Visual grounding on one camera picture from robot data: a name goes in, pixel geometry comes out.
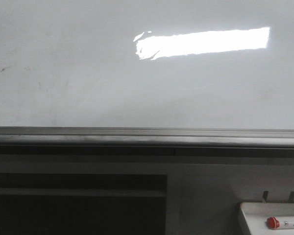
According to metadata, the grey aluminium whiteboard ledge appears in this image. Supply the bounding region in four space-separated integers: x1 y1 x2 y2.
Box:
0 127 294 157

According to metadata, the left black tray hook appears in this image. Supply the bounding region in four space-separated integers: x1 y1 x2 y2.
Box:
262 191 269 203

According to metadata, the red-capped white marker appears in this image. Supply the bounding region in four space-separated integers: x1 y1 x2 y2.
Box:
266 216 294 230

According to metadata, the white whiteboard surface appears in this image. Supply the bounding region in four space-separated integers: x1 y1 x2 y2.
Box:
0 0 294 129

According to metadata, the white marker tray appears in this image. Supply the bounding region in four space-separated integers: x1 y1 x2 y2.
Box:
238 202 294 235

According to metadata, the right black tray hook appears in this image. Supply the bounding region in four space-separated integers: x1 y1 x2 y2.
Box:
288 191 294 203

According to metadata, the black tray hook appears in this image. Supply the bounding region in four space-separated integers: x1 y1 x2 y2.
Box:
262 191 269 203
288 191 294 203

